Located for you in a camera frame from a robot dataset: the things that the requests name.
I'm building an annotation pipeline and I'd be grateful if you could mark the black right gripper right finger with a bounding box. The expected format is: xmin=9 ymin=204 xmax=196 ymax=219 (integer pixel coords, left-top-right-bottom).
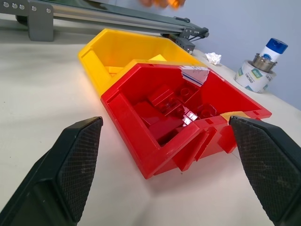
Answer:
xmin=229 ymin=115 xmax=301 ymax=226

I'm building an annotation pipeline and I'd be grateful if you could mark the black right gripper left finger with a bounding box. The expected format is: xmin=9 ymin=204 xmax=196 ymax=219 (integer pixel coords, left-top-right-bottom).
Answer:
xmin=0 ymin=116 xmax=104 ymax=226

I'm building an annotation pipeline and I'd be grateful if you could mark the grey conveyor belt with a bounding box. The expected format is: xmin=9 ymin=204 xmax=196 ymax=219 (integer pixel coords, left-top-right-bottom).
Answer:
xmin=0 ymin=0 xmax=210 ymax=54

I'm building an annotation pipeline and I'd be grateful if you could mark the red plastic storage bin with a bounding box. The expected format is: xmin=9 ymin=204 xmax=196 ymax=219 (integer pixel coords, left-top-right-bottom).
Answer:
xmin=100 ymin=59 xmax=272 ymax=180

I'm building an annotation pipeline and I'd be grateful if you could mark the red round-stud building block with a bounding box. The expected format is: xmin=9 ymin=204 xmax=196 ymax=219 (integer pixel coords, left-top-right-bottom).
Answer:
xmin=197 ymin=104 xmax=217 ymax=119

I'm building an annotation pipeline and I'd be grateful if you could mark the white printed tape roll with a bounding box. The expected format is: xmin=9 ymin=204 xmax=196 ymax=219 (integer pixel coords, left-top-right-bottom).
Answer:
xmin=233 ymin=59 xmax=277 ymax=94

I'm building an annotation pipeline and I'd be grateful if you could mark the red flat building block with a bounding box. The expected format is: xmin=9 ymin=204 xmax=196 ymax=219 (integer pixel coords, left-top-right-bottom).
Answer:
xmin=133 ymin=101 xmax=163 ymax=128

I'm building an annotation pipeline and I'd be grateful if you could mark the red sloped building block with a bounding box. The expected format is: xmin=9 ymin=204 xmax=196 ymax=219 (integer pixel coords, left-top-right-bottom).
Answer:
xmin=148 ymin=115 xmax=185 ymax=145

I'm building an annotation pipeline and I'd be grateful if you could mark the yellow flat building block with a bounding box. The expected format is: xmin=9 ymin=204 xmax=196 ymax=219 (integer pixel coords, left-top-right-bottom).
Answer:
xmin=104 ymin=66 xmax=126 ymax=76

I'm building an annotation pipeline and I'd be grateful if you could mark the red studded building block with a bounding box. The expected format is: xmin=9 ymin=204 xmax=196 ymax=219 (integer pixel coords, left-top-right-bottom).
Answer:
xmin=148 ymin=84 xmax=176 ymax=107
xmin=177 ymin=81 xmax=201 ymax=103

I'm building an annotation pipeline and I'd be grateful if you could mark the white bottle blue cap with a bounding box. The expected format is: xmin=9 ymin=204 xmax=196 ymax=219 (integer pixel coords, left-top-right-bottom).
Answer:
xmin=259 ymin=38 xmax=289 ymax=63

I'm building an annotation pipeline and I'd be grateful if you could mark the white blue-lined label sticker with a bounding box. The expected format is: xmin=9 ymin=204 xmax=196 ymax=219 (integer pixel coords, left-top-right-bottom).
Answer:
xmin=180 ymin=65 xmax=211 ymax=86

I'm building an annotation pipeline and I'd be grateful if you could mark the crumpled white paper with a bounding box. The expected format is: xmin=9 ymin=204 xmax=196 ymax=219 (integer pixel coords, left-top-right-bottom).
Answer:
xmin=205 ymin=52 xmax=222 ymax=65

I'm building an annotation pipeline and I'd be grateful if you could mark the yellow plastic storage bin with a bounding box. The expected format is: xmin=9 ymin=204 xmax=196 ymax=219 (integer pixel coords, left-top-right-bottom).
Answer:
xmin=78 ymin=28 xmax=203 ymax=97

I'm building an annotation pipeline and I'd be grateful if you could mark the silver metal ring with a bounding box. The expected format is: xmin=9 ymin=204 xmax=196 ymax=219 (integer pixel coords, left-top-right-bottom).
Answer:
xmin=252 ymin=53 xmax=278 ymax=73

